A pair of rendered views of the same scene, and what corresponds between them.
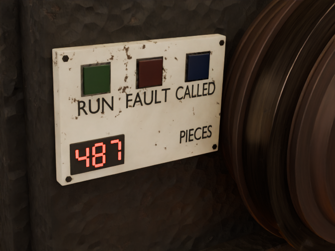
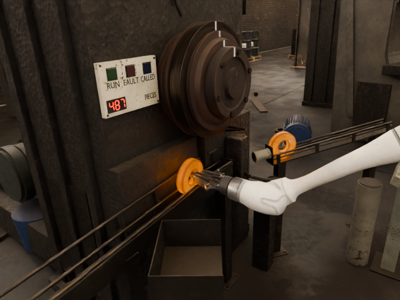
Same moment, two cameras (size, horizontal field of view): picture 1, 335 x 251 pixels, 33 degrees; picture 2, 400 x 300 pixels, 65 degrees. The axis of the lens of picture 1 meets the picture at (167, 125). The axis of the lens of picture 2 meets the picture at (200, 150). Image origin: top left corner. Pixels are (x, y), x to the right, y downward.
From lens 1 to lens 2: 0.44 m
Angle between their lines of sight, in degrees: 17
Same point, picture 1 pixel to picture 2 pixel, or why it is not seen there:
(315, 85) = (192, 66)
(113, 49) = (116, 62)
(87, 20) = (104, 51)
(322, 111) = (196, 76)
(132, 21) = (120, 50)
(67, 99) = (102, 83)
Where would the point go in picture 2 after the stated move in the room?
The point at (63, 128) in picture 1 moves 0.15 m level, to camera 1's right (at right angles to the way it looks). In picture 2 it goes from (103, 94) to (148, 90)
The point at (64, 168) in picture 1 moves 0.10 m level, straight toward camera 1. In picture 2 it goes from (105, 111) to (113, 117)
